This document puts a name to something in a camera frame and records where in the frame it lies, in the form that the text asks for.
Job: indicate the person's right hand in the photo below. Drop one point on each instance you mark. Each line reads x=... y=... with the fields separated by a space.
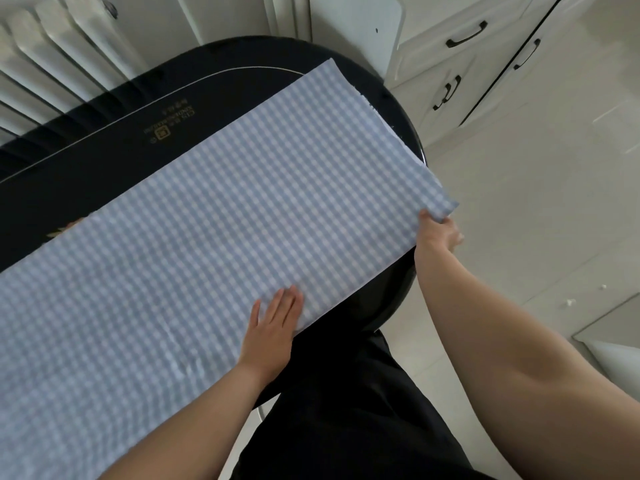
x=440 y=234

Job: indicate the person's left hand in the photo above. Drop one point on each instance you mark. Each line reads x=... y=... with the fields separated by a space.
x=270 y=339

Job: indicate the blue checked cloth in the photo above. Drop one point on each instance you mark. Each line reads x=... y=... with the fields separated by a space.
x=225 y=234

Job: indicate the person's right forearm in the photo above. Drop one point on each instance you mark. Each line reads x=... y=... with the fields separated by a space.
x=525 y=384

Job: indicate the person's left forearm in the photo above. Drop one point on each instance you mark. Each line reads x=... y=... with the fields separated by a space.
x=190 y=429

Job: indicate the person's black clothing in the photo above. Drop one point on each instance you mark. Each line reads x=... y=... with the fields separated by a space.
x=350 y=419

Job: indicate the white cabinet door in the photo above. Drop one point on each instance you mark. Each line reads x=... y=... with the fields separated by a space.
x=415 y=104
x=550 y=59
x=495 y=69

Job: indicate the white plastic floor object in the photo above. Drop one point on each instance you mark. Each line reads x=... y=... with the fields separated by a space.
x=620 y=359

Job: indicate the white cabinet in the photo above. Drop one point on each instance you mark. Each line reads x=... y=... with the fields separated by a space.
x=350 y=24

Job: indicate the black oval table gold print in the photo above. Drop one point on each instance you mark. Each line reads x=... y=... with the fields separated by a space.
x=200 y=94

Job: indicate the white column radiator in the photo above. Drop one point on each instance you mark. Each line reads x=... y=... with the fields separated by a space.
x=287 y=14
x=60 y=49

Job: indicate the white pipe with valve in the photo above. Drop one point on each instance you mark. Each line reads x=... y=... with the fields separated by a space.
x=186 y=14

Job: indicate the metal table base frame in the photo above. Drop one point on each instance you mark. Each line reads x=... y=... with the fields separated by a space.
x=262 y=408

